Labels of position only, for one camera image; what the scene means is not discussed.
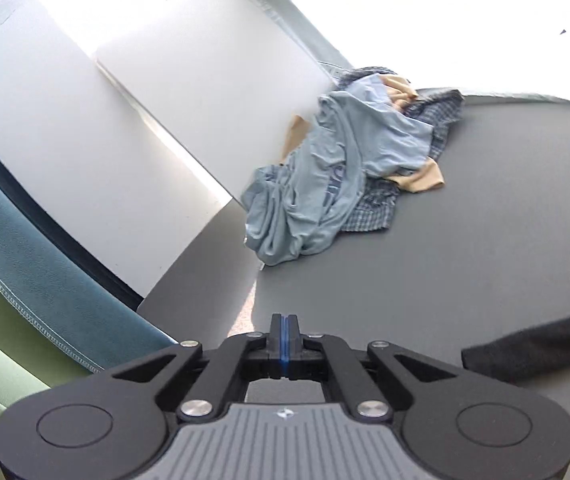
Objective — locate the blue jeans fabric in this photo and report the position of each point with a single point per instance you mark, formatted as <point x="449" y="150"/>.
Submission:
<point x="20" y="255"/>

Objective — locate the large white board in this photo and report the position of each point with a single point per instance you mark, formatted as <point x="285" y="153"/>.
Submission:
<point x="55" y="135"/>

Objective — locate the black knit sweater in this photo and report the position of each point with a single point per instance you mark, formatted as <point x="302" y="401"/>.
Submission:
<point x="540" y="345"/>

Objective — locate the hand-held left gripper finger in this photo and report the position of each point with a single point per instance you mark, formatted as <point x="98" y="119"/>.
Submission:
<point x="278" y="342"/>
<point x="289" y="342"/>

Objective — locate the light green cushion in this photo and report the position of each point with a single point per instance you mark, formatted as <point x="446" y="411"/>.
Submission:
<point x="0" y="360"/>

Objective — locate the small white board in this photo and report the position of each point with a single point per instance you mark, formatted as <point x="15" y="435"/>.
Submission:
<point x="215" y="85"/>

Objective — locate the light blue shirt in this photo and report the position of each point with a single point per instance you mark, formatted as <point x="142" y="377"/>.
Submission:
<point x="325" y="180"/>

